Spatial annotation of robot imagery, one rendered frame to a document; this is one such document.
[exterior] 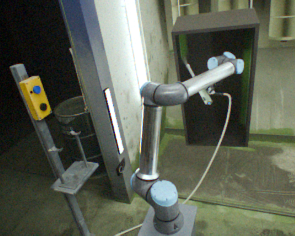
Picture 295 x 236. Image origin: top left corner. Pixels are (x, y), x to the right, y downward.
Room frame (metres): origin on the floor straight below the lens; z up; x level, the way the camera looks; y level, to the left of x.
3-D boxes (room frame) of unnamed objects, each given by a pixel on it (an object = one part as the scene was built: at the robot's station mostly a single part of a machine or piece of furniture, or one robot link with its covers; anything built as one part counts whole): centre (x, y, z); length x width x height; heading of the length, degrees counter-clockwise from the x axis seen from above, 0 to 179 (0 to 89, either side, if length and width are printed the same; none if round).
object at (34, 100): (1.45, 0.70, 1.42); 0.12 x 0.06 x 0.26; 155
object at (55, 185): (1.42, 0.62, 0.78); 0.31 x 0.23 x 0.01; 155
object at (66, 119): (2.59, 0.80, 0.44); 0.59 x 0.58 x 0.89; 46
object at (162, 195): (1.02, -0.01, 0.83); 0.17 x 0.15 x 0.18; 35
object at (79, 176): (1.41, 0.60, 0.95); 0.26 x 0.15 x 0.32; 155
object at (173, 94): (1.30, -0.35, 1.42); 0.68 x 0.12 x 0.12; 125
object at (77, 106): (2.59, 0.80, 0.86); 0.54 x 0.54 x 0.01
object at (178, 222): (1.01, -0.01, 0.69); 0.19 x 0.19 x 0.10
